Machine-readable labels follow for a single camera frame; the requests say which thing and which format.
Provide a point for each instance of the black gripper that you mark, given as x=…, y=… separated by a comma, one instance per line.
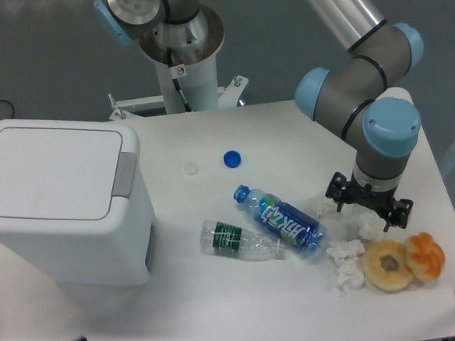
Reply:
x=396, y=213

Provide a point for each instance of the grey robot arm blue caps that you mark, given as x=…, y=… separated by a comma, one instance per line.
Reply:
x=349, y=103

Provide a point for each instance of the white trash can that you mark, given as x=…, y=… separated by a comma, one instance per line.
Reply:
x=73, y=201

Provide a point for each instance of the crumpled white tissue right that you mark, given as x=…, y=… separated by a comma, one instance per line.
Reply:
x=370, y=227

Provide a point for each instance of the crumpled white tissue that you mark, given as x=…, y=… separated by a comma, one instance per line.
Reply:
x=325, y=207
x=350, y=276
x=340, y=251
x=370, y=227

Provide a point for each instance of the crumpled white tissue upper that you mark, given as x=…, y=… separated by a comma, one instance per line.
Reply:
x=325, y=207

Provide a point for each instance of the crumpled white tissue middle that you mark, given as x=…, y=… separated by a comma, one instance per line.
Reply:
x=340, y=251

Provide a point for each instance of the crumpled white tissue lower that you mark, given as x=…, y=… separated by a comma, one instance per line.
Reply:
x=350, y=276

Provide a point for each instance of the orange glazed bread roll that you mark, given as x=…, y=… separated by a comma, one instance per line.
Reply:
x=424, y=257

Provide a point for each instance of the blue labelled plastic bottle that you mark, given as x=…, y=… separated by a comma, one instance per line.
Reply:
x=300, y=231

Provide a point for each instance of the blue bottle cap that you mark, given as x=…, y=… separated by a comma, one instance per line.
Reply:
x=232, y=159

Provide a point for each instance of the clear green labelled plastic bottle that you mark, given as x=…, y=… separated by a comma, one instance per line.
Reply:
x=227, y=240

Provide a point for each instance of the white bottle cap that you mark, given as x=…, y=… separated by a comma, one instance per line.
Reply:
x=191, y=168

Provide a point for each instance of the plain ring donut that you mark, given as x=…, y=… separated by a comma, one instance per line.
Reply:
x=384, y=266

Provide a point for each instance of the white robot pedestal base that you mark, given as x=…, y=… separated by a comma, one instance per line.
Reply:
x=185, y=61

